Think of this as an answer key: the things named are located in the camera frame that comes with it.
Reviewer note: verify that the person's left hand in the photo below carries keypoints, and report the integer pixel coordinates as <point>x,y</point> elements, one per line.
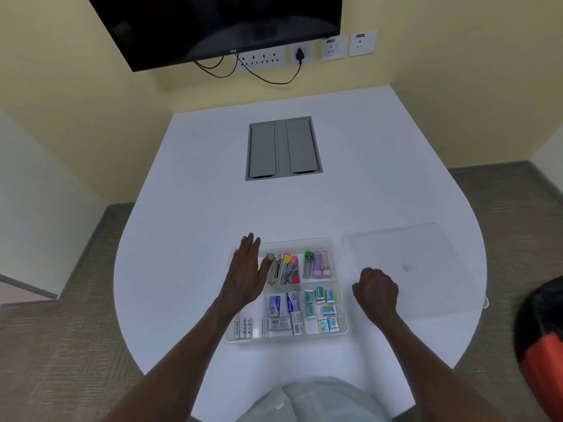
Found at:
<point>242,276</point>

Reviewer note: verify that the person's right hand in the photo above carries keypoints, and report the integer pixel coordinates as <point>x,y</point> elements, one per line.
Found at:
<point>376,294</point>

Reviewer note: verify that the person's right thumb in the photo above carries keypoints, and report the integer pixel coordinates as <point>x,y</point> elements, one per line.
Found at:
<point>357,292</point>

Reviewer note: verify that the person's left thumb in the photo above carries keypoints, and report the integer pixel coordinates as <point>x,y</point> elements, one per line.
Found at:
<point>268,265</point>

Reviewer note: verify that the person's left forearm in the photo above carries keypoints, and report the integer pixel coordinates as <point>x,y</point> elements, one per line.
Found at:
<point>180,369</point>

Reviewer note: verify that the person's right forearm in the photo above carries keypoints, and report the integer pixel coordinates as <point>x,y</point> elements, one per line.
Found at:
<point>426,373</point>

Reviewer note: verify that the silver metal clipper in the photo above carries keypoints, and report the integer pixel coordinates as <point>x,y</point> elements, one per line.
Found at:
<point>272,272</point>

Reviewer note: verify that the yellow highlighter pen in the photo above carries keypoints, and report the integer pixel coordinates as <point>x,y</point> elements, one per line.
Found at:
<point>286,268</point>

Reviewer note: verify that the pink highlighter pen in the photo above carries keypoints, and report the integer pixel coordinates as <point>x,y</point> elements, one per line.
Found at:
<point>295,268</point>

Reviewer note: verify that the clear plastic organizer tray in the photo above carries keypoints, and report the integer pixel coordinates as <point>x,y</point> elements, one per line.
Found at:
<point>286,289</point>

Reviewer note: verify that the green capped grey tube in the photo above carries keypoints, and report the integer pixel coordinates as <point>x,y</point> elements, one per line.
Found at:
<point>308,265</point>

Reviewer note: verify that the group of small teal erasers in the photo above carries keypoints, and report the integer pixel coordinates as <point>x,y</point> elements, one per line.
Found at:
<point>321,309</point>

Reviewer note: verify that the blue and white staple box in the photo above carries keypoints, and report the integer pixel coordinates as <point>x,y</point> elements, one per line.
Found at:
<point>274,305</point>
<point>293,302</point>

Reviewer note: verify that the pink tube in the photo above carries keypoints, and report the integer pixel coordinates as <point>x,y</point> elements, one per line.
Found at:
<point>326,265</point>

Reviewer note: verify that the purple tube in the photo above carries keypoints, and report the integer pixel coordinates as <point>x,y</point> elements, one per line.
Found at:
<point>317,265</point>

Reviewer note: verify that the clear plastic tray lid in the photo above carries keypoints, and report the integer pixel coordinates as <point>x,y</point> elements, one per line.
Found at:
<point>413,268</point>

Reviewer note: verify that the narrow white staple box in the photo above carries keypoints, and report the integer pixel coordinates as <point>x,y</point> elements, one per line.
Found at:
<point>264,328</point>

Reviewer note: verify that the white battery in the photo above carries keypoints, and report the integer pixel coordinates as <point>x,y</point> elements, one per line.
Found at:
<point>243,327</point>
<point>249,327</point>
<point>237,328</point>

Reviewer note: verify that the person's light blue trousers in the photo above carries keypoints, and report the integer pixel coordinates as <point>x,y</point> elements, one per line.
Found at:
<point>316,402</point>

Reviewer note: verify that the black and orange chair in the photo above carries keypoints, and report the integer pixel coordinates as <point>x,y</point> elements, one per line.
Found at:
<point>543,347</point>

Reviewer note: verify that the black power plug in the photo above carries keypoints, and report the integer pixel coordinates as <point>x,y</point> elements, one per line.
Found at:
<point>300,54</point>

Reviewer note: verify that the white multi-outlet wall socket strip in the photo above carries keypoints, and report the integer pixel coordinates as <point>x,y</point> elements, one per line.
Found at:
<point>260,58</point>

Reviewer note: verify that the white wall socket with plug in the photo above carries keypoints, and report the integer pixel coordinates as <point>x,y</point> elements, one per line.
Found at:
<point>309,48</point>

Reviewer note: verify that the white wall socket blue label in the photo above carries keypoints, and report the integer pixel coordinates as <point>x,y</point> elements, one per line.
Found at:
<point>363,43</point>
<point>334,49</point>

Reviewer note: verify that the black wall-mounted television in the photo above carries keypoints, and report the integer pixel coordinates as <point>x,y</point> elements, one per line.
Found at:
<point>211,26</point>

